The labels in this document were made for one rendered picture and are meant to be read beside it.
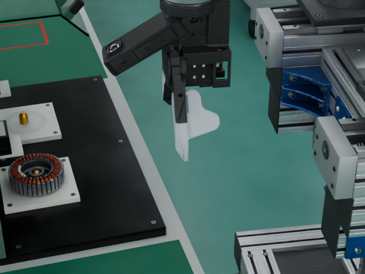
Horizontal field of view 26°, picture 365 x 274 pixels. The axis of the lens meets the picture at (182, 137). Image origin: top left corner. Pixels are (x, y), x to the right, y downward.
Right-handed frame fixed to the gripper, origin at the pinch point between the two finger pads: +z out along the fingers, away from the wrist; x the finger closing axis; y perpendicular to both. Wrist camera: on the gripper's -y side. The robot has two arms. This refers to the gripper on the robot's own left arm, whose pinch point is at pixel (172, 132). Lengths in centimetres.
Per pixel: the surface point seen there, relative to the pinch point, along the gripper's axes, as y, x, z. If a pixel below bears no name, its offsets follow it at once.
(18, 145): -25, 42, 27
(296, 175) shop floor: 66, 143, 115
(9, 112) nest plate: -29, 72, 37
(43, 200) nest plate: -21, 37, 37
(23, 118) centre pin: -25, 66, 35
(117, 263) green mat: -7.9, 19.4, 40.3
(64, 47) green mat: -16, 111, 40
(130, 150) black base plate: -2, 54, 38
